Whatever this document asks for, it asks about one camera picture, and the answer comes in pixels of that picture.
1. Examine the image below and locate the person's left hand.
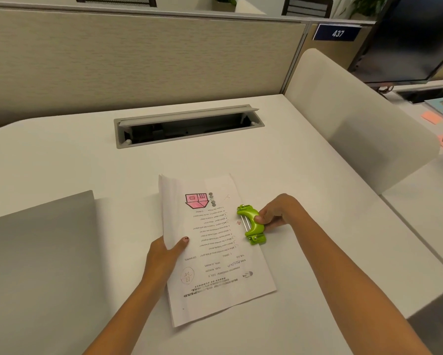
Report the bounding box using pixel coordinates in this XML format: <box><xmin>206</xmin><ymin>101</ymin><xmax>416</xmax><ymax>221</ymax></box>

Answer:
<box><xmin>141</xmin><ymin>235</ymin><xmax>190</xmax><ymax>291</ymax></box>

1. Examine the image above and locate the person's right hand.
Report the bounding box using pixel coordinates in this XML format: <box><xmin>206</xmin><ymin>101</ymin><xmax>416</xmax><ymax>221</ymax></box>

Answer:
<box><xmin>253</xmin><ymin>193</ymin><xmax>307</xmax><ymax>230</ymax></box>

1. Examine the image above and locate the green hole punch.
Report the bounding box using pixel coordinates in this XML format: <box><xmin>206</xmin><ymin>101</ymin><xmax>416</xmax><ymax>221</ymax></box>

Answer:
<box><xmin>237</xmin><ymin>204</ymin><xmax>268</xmax><ymax>245</ymax></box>

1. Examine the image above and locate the white paper pink house drawing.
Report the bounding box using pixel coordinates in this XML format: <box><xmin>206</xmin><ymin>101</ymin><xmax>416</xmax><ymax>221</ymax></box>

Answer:
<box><xmin>158</xmin><ymin>174</ymin><xmax>278</xmax><ymax>328</ymax></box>

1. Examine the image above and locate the grey ring binder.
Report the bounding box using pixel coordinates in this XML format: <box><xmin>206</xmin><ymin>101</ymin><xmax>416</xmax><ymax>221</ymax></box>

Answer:
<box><xmin>0</xmin><ymin>190</ymin><xmax>107</xmax><ymax>355</ymax></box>

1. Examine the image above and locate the person's left forearm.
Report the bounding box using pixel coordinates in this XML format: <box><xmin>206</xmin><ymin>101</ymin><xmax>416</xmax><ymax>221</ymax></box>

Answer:
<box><xmin>82</xmin><ymin>279</ymin><xmax>167</xmax><ymax>355</ymax></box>

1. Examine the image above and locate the person's right forearm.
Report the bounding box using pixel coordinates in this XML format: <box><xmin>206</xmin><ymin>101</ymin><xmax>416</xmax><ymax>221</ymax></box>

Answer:
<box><xmin>286</xmin><ymin>212</ymin><xmax>433</xmax><ymax>355</ymax></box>

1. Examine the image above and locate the white side divider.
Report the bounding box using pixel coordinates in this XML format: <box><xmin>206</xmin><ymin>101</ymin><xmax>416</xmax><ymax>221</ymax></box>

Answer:
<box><xmin>234</xmin><ymin>0</ymin><xmax>268</xmax><ymax>16</ymax></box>
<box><xmin>284</xmin><ymin>47</ymin><xmax>441</xmax><ymax>196</ymax></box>

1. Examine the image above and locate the brown partition panel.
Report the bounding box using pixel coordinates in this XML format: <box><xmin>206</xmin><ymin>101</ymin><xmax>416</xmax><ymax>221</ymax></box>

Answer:
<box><xmin>301</xmin><ymin>21</ymin><xmax>377</xmax><ymax>97</ymax></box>

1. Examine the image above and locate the blue desk number sign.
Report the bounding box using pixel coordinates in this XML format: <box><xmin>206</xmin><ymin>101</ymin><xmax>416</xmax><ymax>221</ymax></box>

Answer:
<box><xmin>312</xmin><ymin>24</ymin><xmax>363</xmax><ymax>42</ymax></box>

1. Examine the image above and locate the beige fabric partition panel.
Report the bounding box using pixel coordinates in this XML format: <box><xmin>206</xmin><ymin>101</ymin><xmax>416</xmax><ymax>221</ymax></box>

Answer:
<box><xmin>0</xmin><ymin>5</ymin><xmax>311</xmax><ymax>132</ymax></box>

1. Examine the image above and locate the black computer monitor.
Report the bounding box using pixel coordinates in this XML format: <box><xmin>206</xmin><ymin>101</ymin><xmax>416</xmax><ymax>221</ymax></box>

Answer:
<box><xmin>348</xmin><ymin>0</ymin><xmax>443</xmax><ymax>85</ymax></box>

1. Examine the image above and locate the potted small-leaf plant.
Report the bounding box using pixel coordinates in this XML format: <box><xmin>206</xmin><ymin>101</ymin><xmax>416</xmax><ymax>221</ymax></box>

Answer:
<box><xmin>210</xmin><ymin>0</ymin><xmax>238</xmax><ymax>12</ymax></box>

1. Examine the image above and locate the potted bushy green plant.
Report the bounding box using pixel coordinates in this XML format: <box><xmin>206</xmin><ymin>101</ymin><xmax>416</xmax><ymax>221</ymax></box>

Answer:
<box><xmin>349</xmin><ymin>0</ymin><xmax>389</xmax><ymax>20</ymax></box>

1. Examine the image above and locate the grey desk cable box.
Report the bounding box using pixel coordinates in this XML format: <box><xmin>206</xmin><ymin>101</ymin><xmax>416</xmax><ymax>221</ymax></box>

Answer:
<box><xmin>393</xmin><ymin>86</ymin><xmax>443</xmax><ymax>105</ymax></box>
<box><xmin>113</xmin><ymin>104</ymin><xmax>266</xmax><ymax>149</ymax></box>

